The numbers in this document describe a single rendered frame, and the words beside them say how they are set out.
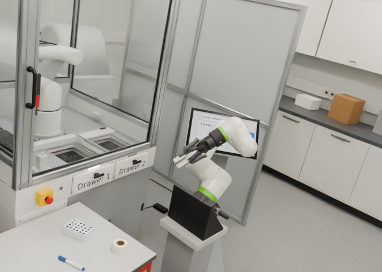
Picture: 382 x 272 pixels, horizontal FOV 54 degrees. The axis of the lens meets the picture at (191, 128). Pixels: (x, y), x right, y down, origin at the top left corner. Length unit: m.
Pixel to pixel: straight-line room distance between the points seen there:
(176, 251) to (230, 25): 2.11
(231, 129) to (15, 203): 1.13
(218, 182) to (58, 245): 0.87
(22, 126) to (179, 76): 2.34
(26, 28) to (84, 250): 1.02
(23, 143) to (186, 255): 1.03
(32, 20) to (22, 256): 1.01
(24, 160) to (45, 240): 0.39
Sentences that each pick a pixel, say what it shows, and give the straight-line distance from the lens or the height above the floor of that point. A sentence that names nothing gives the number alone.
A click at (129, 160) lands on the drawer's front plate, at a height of 0.92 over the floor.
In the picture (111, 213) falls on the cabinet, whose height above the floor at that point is 0.54.
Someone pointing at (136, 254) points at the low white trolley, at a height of 0.76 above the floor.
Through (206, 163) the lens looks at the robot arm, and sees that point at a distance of 2.10.
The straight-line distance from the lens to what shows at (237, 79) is 3.46.
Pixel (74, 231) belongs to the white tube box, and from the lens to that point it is 1.94.
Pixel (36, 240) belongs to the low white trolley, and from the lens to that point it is 1.94.
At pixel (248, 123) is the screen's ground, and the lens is 2.76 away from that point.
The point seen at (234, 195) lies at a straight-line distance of 3.68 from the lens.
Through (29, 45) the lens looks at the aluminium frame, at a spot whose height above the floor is 1.63.
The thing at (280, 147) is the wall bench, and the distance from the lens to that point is 4.77.
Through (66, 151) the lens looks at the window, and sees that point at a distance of 2.04.
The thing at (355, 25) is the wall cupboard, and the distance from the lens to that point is 4.74.
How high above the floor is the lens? 1.95
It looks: 19 degrees down
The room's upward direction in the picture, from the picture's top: 12 degrees clockwise
